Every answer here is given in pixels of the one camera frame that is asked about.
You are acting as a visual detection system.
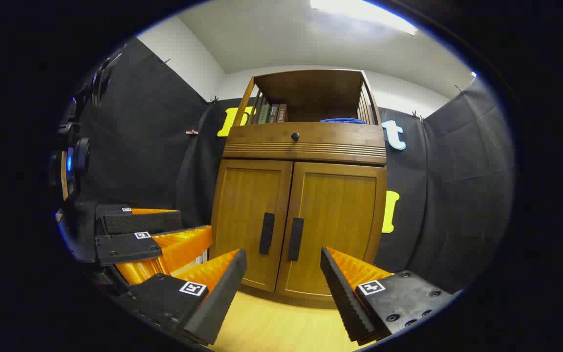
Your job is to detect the ceiling light panel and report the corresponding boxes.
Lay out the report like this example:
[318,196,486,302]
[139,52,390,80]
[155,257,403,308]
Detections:
[310,0,418,36]

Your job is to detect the wooden double-door shoe cabinet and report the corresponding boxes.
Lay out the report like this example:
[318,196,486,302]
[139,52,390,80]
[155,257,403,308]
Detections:
[211,68,388,300]

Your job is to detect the black door handle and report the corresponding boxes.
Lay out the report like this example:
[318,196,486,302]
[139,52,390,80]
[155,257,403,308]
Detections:
[259,212,275,256]
[287,218,304,262]

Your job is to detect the black backdrop cloth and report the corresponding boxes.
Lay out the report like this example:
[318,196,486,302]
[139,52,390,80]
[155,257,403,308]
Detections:
[74,38,516,294]

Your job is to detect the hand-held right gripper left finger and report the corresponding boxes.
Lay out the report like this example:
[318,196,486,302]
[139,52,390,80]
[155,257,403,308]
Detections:
[115,248,248,347]

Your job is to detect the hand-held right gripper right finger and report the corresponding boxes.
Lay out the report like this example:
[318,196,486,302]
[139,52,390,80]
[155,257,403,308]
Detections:
[321,247,458,347]

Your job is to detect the wooden cabinet door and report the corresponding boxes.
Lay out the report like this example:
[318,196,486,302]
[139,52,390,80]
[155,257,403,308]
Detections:
[212,160,293,292]
[276,162,385,298]

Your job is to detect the wooden cabinet drawer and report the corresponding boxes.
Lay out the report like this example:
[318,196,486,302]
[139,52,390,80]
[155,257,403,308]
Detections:
[223,122,388,165]

